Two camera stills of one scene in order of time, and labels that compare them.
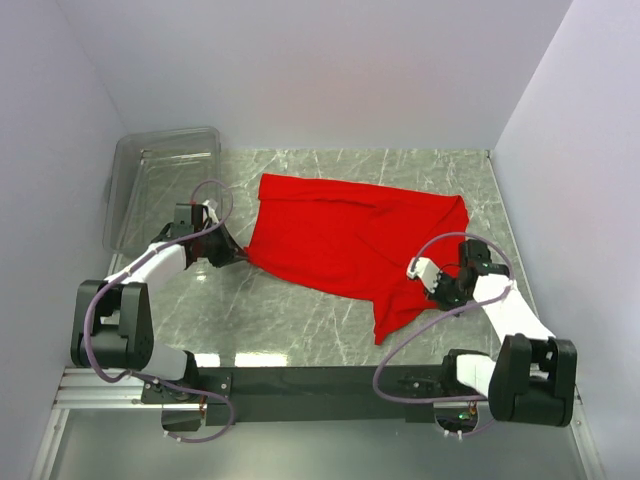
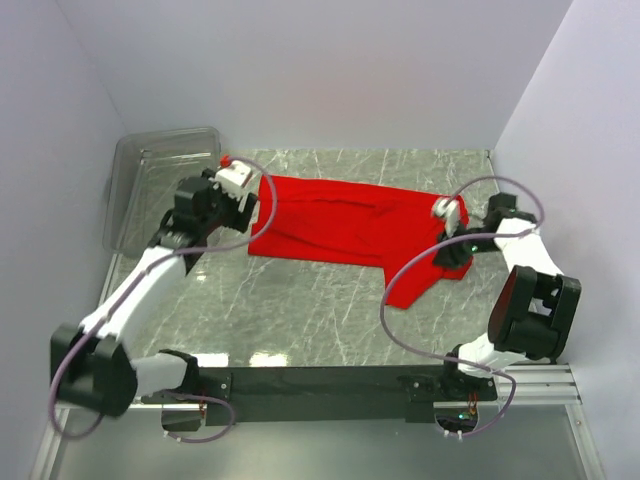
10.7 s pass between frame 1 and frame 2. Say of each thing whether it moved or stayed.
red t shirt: moved
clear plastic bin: stayed
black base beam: stayed
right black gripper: moved
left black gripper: moved
